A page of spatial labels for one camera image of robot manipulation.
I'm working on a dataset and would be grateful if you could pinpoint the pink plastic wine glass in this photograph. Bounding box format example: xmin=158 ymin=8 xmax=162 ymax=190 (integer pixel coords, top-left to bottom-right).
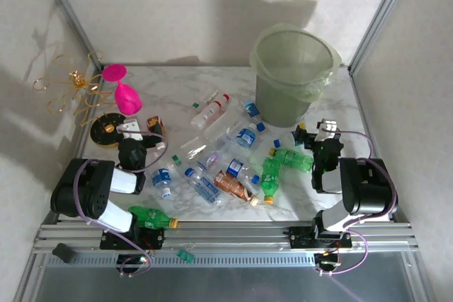
xmin=101 ymin=63 xmax=143 ymax=116

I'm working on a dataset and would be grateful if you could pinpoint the gold wire stand black base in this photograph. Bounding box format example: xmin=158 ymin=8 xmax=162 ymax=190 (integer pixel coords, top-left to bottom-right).
xmin=32 ymin=50 xmax=131 ymax=149

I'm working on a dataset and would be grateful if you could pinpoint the blue label bottle white cap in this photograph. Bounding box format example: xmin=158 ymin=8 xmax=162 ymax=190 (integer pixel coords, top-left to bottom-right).
xmin=151 ymin=165 xmax=175 ymax=199
xmin=234 ymin=122 xmax=263 ymax=156

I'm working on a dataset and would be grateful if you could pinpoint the clear bottle red cap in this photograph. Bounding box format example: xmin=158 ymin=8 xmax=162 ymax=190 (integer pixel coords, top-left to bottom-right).
xmin=190 ymin=93 xmax=231 ymax=130

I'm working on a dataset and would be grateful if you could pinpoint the small clear bottle green cap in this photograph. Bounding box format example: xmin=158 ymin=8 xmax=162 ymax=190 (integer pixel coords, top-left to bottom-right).
xmin=165 ymin=154 xmax=185 ymax=175

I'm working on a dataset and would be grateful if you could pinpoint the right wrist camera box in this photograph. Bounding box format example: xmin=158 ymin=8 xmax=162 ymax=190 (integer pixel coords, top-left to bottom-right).
xmin=316 ymin=119 xmax=341 ymax=141

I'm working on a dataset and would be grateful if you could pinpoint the brown tea bottle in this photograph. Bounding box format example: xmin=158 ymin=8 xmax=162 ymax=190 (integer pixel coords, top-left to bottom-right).
xmin=213 ymin=170 xmax=259 ymax=207

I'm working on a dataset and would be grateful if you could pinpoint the green connector plug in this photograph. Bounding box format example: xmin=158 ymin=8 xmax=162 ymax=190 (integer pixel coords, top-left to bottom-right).
xmin=176 ymin=248 xmax=195 ymax=263

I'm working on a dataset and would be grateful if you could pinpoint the green bottle yellow cap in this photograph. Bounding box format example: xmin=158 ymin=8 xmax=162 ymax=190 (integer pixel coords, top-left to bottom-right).
xmin=127 ymin=204 xmax=179 ymax=229
xmin=260 ymin=156 xmax=284 ymax=206
xmin=268 ymin=146 xmax=316 ymax=174

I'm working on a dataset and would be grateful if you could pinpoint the striped label bottle blue cap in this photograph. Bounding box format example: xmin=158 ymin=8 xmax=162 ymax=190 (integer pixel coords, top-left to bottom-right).
xmin=184 ymin=166 xmax=224 ymax=207

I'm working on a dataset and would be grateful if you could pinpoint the large clear square bottle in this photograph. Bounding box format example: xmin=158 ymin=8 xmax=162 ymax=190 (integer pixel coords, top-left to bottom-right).
xmin=179 ymin=136 xmax=210 ymax=161

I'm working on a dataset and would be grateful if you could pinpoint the clear square bottle green cap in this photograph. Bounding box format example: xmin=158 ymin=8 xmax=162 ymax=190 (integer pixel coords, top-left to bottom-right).
xmin=192 ymin=89 xmax=220 ymax=109

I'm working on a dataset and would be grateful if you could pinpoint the grey slotted cable duct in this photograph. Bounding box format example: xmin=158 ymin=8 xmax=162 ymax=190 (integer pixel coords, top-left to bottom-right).
xmin=45 ymin=252 xmax=316 ymax=268

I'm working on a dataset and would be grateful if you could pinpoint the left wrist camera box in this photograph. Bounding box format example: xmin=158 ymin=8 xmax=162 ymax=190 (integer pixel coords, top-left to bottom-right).
xmin=116 ymin=117 xmax=142 ymax=140

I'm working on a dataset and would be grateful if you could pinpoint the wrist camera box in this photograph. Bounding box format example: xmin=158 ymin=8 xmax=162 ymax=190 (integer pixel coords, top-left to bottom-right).
xmin=116 ymin=117 xmax=142 ymax=140
xmin=316 ymin=119 xmax=341 ymax=141

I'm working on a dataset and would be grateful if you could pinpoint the aluminium mounting rail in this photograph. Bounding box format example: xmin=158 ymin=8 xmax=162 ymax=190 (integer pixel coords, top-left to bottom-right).
xmin=33 ymin=222 xmax=420 ymax=254

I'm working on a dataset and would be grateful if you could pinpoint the aluminium frame post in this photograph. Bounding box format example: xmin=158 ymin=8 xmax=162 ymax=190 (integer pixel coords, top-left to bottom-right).
xmin=347 ymin=0 xmax=417 ymax=74
xmin=33 ymin=0 xmax=105 ymax=73

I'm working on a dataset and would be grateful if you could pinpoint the black rubber knob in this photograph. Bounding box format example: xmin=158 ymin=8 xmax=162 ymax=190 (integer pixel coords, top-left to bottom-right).
xmin=52 ymin=243 xmax=77 ymax=265

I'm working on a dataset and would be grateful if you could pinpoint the black controller board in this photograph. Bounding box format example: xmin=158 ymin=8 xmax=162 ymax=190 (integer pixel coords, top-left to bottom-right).
xmin=115 ymin=254 xmax=149 ymax=270
xmin=314 ymin=252 xmax=340 ymax=269

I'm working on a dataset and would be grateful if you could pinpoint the grey mesh waste bin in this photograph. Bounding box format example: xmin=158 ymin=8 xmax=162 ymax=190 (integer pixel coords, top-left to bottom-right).
xmin=254 ymin=29 xmax=336 ymax=129

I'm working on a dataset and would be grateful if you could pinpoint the dark blue label bottle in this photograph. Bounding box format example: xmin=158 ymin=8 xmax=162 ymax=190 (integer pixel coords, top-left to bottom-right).
xmin=226 ymin=158 xmax=260 ymax=185

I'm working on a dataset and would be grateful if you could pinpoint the grey metal panel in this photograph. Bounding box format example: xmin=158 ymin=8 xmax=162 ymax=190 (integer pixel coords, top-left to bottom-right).
xmin=16 ymin=254 xmax=436 ymax=302

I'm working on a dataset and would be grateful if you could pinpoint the frosted long clear bottle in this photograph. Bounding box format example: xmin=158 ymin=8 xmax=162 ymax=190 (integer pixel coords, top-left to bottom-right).
xmin=202 ymin=106 xmax=245 ymax=140

